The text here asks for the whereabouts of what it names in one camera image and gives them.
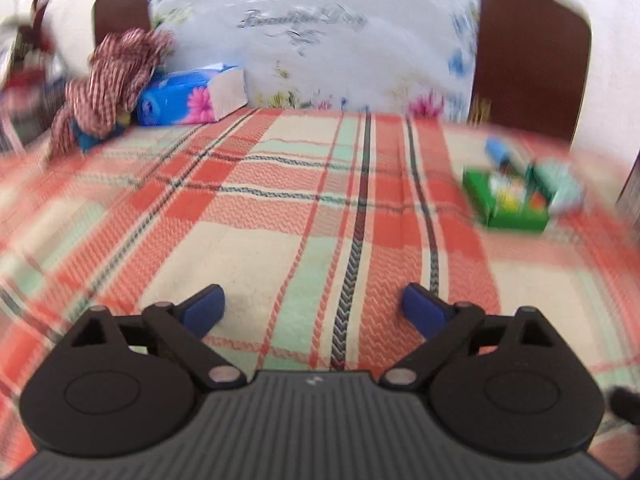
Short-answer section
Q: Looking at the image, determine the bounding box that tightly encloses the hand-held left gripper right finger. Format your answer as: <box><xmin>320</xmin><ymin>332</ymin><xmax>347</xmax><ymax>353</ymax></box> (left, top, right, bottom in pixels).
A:
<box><xmin>379</xmin><ymin>282</ymin><xmax>571</xmax><ymax>391</ymax></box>

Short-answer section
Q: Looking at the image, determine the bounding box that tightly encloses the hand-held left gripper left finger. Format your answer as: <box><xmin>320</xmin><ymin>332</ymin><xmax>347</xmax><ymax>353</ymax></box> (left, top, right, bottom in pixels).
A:
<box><xmin>70</xmin><ymin>283</ymin><xmax>247</xmax><ymax>391</ymax></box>

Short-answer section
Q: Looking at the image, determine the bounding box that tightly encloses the brown cardboard box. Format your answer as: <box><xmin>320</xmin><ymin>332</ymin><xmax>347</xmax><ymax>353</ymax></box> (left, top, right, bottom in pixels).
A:
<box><xmin>616</xmin><ymin>149</ymin><xmax>640</xmax><ymax>207</ymax></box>

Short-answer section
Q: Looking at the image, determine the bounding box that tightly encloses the red plaid blanket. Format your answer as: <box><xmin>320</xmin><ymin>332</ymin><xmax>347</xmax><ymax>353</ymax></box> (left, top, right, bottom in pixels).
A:
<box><xmin>0</xmin><ymin>107</ymin><xmax>640</xmax><ymax>463</ymax></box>

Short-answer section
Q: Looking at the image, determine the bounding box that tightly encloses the green colourful-print box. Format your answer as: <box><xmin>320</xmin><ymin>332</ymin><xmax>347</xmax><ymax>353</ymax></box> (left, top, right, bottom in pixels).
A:
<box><xmin>462</xmin><ymin>166</ymin><xmax>552</xmax><ymax>234</ymax></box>

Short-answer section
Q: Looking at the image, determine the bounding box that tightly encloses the blue marker pen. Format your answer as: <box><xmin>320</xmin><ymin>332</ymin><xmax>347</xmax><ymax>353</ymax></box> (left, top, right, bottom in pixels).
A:
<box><xmin>484</xmin><ymin>137</ymin><xmax>512</xmax><ymax>172</ymax></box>

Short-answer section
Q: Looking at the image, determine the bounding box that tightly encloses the teal patterned box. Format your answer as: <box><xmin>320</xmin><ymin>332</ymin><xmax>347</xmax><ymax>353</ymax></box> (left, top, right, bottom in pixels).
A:
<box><xmin>529</xmin><ymin>159</ymin><xmax>584</xmax><ymax>212</ymax></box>

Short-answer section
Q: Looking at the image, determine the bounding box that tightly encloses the teal cloth item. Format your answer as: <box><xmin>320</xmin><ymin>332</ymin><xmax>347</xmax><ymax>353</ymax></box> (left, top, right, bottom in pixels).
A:
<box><xmin>70</xmin><ymin>120</ymin><xmax>109</xmax><ymax>154</ymax></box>

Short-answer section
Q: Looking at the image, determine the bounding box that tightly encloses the blue floral tissue pack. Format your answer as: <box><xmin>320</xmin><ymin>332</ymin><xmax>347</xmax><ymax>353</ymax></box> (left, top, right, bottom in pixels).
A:
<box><xmin>134</xmin><ymin>64</ymin><xmax>249</xmax><ymax>127</ymax></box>

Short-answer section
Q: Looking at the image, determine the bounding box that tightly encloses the red checkered cloth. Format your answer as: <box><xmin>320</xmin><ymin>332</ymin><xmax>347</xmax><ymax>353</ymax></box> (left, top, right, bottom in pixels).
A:
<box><xmin>47</xmin><ymin>27</ymin><xmax>176</xmax><ymax>159</ymax></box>

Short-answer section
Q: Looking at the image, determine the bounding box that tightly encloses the white floral pillow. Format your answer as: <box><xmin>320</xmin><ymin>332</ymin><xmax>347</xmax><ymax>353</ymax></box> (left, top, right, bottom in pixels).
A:
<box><xmin>147</xmin><ymin>0</ymin><xmax>484</xmax><ymax>124</ymax></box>

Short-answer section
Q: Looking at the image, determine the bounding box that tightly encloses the gift basket with wrapped items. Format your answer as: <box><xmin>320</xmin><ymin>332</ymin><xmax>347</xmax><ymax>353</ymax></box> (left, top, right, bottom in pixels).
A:
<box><xmin>0</xmin><ymin>0</ymin><xmax>69</xmax><ymax>153</ymax></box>

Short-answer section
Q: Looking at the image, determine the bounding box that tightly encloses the brown wooden headboard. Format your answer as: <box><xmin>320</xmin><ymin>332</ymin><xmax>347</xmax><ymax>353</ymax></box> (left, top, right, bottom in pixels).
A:
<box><xmin>92</xmin><ymin>0</ymin><xmax>593</xmax><ymax>149</ymax></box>

